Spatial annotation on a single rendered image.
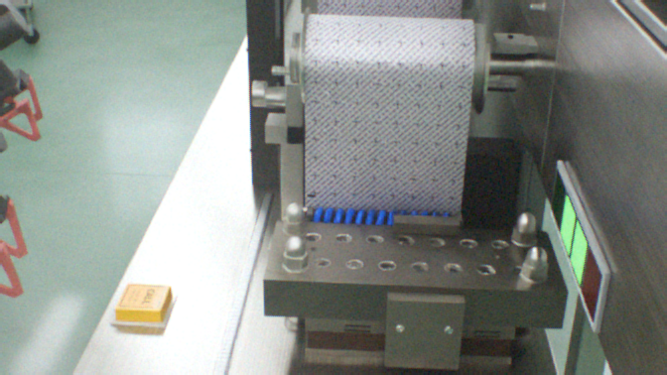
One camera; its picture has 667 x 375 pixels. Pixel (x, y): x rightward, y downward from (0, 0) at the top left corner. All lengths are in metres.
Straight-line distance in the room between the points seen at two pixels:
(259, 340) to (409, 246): 0.25
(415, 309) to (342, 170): 0.26
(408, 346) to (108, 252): 2.21
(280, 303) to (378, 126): 0.29
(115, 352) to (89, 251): 2.05
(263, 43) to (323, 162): 0.37
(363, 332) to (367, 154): 0.26
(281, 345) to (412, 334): 0.20
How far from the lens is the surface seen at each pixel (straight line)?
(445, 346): 1.15
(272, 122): 1.32
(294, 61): 1.22
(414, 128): 1.22
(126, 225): 3.41
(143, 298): 1.30
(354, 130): 1.23
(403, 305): 1.11
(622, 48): 0.83
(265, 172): 1.64
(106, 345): 1.25
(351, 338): 1.18
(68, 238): 3.38
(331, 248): 1.19
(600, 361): 1.65
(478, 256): 1.19
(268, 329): 1.25
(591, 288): 0.87
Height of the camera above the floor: 1.64
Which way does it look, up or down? 27 degrees down
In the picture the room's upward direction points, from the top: 1 degrees clockwise
